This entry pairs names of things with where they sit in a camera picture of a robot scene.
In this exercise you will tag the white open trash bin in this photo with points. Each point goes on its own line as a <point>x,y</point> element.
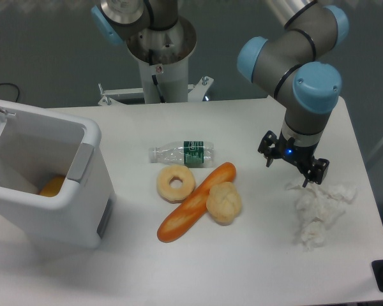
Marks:
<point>37,144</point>

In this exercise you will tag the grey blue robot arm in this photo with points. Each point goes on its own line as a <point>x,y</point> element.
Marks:
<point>287,69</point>

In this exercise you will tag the orange object inside bin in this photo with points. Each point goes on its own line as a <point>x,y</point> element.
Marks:
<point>53,186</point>

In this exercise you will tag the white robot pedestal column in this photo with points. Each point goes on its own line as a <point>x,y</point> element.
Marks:
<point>163,56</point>

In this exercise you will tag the white metal base bracket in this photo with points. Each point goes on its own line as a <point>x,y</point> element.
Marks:
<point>194,93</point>

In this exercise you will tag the crumpled white tissue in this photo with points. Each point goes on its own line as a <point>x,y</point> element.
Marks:
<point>318,208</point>

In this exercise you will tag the round knotted bread roll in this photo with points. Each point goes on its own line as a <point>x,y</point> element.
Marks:
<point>224,203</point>

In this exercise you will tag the clear plastic bottle green label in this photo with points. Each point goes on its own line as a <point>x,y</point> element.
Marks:
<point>192,154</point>

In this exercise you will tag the ring shaped bagel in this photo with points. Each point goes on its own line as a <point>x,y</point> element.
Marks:
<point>175,183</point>

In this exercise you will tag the long orange baguette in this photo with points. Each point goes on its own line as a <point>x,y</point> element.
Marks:
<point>177,223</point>

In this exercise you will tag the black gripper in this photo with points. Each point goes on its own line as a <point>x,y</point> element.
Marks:
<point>272,147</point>

